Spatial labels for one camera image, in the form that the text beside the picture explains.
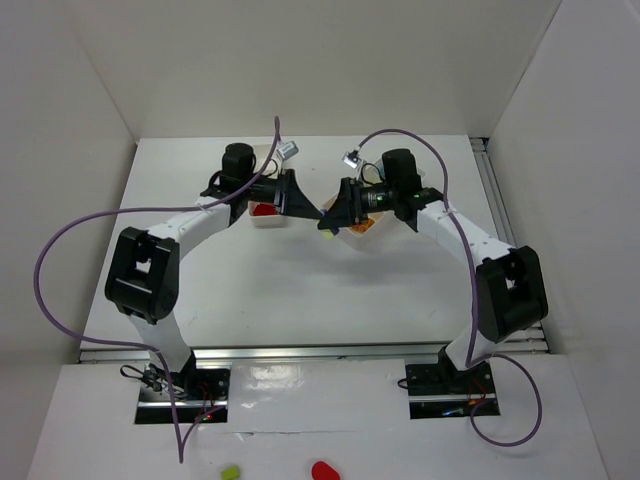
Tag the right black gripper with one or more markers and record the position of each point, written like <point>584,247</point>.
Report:
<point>354,198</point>

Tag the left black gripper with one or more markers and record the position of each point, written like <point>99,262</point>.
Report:
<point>286,192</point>

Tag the orange and green lego stack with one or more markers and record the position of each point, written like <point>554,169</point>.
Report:
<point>362,228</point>

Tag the red lego brick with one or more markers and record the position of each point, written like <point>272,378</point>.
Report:
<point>263,209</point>

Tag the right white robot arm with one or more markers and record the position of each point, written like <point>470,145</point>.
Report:
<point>508,293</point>

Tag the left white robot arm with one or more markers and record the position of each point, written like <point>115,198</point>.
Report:
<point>143,279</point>

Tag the wide white divided tray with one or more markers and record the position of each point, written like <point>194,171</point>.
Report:
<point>398,194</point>

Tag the narrow white divided tray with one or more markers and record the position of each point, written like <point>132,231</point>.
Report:
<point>271,172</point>

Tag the red oval object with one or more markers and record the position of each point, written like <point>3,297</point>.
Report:
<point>321,470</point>

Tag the green lego brick foreground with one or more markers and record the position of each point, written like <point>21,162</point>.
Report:
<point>231,472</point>

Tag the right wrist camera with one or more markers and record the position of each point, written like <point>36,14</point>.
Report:
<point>352,159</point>

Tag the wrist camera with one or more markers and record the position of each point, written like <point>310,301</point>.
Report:
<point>287,150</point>
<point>352,159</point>

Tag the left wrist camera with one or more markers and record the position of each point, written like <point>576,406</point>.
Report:
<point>287,150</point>

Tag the aluminium rail front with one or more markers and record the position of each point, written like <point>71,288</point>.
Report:
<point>224,356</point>

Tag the aluminium rail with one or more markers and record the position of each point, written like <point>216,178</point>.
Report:
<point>224,356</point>
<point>532,340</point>

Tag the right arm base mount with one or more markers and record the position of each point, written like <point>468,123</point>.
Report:
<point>431,397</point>

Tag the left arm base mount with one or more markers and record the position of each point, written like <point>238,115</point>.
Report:
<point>206,399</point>

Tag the aluminium rail right side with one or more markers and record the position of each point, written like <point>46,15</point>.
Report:
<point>532,340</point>

